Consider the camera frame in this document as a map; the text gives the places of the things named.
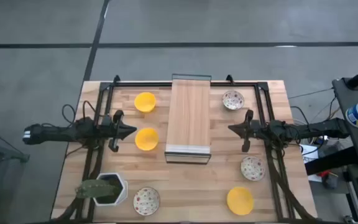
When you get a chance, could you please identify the thin black cable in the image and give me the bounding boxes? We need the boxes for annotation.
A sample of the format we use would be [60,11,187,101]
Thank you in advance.
[287,88,335,100]

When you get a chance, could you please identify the black diagonal beam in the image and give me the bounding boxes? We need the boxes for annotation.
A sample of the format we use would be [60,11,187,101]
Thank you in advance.
[305,146,358,175]

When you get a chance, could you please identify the white red-patterned ceramic mini bowl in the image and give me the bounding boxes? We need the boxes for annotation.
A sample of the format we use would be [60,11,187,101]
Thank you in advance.
[240,156,266,182]
[132,186,161,217]
[222,90,246,111]

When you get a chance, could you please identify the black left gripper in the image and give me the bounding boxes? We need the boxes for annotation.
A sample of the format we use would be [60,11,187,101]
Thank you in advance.
[99,110,137,153]

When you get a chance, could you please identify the yellow plastic mini bowl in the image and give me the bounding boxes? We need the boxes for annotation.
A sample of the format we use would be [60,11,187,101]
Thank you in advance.
[226,186,255,217]
[134,91,157,113]
[134,127,160,152]

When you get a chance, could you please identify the black metal table frame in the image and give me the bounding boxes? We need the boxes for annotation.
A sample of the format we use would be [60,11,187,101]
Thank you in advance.
[53,74,319,224]

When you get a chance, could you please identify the black looped cable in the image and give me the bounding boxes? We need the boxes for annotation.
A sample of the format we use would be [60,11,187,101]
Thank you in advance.
[62,104,77,125]

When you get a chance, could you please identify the white hexagonal plant pot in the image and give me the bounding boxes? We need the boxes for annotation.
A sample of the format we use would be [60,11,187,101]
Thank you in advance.
[93,172,129,207]

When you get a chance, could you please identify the green cactus plant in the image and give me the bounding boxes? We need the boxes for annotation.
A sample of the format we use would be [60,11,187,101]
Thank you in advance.
[75,179,122,199]

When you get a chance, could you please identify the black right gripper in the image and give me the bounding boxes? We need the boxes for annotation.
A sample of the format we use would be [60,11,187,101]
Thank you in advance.
[227,109,272,153]

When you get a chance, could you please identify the white paper sheet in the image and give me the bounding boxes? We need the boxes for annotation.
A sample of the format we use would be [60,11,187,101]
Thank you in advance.
[300,144,320,183]

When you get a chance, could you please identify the grey metal cart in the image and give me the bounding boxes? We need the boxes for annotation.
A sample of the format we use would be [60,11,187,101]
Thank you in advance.
[332,77,358,169]

